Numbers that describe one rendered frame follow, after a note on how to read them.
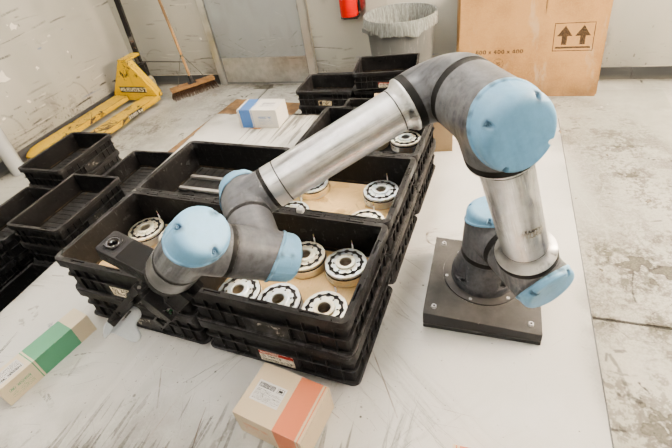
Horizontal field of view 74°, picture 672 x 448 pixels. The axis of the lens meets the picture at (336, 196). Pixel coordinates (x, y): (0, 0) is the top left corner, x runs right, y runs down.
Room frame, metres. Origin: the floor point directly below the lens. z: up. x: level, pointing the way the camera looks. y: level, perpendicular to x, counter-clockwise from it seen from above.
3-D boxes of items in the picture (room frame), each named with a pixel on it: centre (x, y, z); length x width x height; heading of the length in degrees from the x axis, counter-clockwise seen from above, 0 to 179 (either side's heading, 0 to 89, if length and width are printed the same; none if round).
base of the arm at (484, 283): (0.75, -0.33, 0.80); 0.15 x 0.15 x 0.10
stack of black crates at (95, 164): (2.27, 1.42, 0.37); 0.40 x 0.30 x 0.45; 157
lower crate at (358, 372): (0.75, 0.13, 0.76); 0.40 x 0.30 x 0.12; 64
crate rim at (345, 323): (0.75, 0.13, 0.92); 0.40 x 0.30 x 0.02; 64
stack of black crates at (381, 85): (2.72, -0.46, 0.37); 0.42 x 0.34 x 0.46; 67
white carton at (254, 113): (1.96, 0.27, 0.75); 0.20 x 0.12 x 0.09; 68
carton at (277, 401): (0.50, 0.18, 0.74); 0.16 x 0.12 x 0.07; 58
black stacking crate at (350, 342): (0.75, 0.13, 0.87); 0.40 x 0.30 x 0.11; 64
